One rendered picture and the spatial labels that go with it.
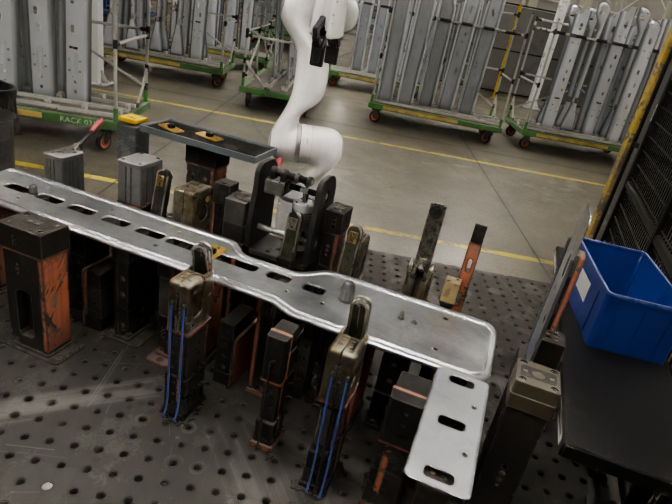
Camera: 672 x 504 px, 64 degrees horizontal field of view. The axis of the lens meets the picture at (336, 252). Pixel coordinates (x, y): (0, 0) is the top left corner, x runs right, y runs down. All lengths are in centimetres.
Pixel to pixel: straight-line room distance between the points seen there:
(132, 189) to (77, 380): 50
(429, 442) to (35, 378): 91
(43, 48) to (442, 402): 506
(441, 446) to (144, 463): 60
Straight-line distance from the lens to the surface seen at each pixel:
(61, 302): 143
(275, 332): 107
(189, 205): 144
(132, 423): 129
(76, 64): 553
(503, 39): 1337
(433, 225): 124
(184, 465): 121
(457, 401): 100
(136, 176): 152
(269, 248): 144
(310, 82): 169
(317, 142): 168
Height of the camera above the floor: 160
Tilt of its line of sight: 25 degrees down
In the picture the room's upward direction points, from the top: 11 degrees clockwise
